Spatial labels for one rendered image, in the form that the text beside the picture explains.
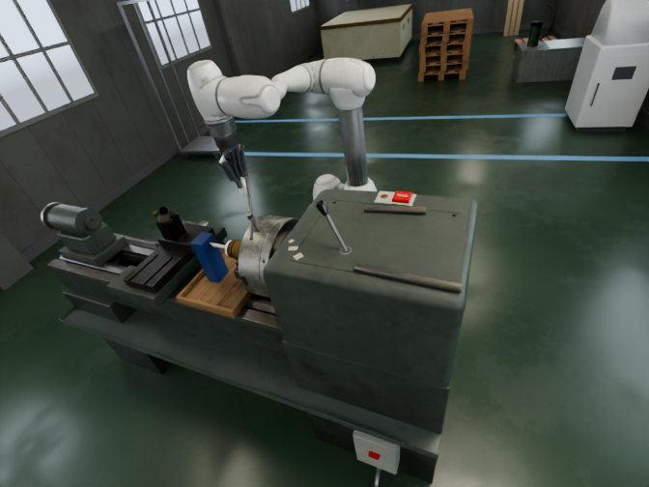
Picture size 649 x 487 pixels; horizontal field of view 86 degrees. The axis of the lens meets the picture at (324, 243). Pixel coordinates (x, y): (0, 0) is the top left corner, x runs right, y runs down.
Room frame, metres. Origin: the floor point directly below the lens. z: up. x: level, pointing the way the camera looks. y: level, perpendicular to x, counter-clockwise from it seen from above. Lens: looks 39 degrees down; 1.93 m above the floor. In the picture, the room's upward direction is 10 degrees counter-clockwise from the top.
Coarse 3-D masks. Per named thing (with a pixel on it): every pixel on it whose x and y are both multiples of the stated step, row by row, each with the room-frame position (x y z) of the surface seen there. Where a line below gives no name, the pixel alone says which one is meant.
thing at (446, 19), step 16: (432, 16) 7.28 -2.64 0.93; (448, 16) 6.97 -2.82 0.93; (464, 16) 6.70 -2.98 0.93; (432, 32) 6.74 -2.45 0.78; (448, 32) 6.55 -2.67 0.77; (464, 32) 6.45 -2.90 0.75; (432, 48) 7.00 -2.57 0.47; (448, 48) 6.78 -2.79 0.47; (464, 48) 6.45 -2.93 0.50; (432, 64) 6.65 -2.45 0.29; (448, 64) 6.54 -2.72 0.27; (464, 64) 6.44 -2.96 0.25
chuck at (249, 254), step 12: (264, 216) 1.10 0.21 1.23; (276, 216) 1.09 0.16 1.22; (264, 228) 1.01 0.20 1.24; (252, 240) 0.98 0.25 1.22; (264, 240) 0.96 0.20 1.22; (240, 252) 0.96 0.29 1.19; (252, 252) 0.94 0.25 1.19; (240, 264) 0.94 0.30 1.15; (252, 264) 0.92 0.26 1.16; (240, 276) 0.93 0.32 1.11; (252, 276) 0.90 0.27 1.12; (252, 288) 0.91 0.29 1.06
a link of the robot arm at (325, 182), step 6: (318, 180) 1.61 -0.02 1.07; (324, 180) 1.59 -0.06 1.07; (330, 180) 1.58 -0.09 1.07; (336, 180) 1.59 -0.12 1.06; (318, 186) 1.57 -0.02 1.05; (324, 186) 1.56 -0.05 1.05; (330, 186) 1.55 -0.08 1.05; (336, 186) 1.56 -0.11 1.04; (342, 186) 1.57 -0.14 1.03; (318, 192) 1.56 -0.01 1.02
